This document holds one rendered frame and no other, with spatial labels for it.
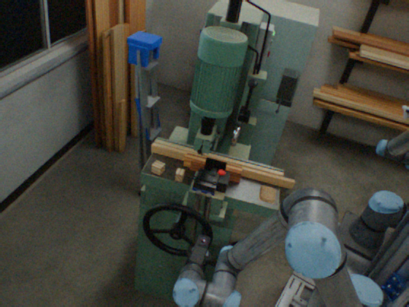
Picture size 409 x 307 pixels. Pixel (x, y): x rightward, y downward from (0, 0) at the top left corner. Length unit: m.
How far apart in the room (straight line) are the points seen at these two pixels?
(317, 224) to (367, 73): 3.11
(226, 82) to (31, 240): 1.68
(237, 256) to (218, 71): 0.64
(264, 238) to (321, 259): 0.25
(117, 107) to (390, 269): 2.23
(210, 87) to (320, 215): 0.69
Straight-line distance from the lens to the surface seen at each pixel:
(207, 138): 1.50
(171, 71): 4.14
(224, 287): 1.11
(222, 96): 1.36
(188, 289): 1.06
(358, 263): 1.74
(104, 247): 2.42
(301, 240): 0.80
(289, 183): 1.62
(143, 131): 2.37
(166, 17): 3.97
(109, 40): 2.68
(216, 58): 1.28
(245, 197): 1.52
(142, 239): 1.85
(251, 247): 1.07
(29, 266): 2.39
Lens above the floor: 1.91
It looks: 36 degrees down
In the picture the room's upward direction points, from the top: 11 degrees clockwise
